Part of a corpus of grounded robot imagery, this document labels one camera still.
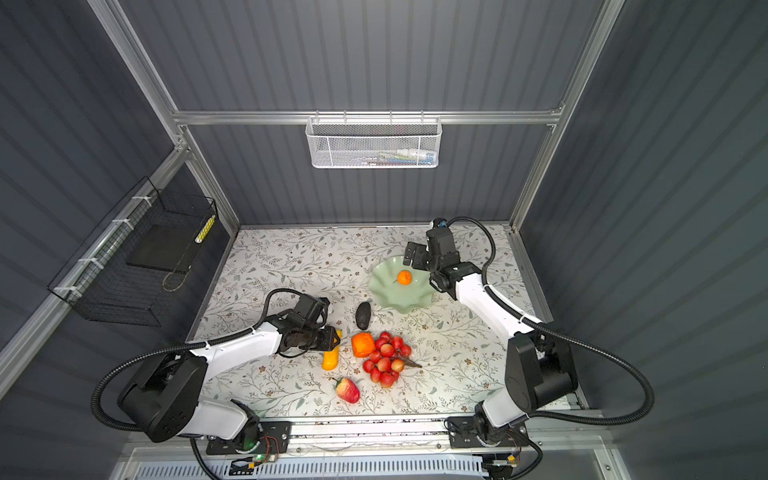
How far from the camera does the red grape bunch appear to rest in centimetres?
80

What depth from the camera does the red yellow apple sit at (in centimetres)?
79

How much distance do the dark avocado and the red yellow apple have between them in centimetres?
17

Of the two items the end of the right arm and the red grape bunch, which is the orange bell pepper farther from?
the end of the right arm

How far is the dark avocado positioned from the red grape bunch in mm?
72

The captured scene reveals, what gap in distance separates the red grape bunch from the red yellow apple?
0.05 meters

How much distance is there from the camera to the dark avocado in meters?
0.93

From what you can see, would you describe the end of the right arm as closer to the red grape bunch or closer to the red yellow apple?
the red grape bunch

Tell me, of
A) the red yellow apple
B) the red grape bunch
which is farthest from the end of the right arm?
the red yellow apple

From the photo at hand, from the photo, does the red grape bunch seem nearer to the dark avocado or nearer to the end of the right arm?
the dark avocado
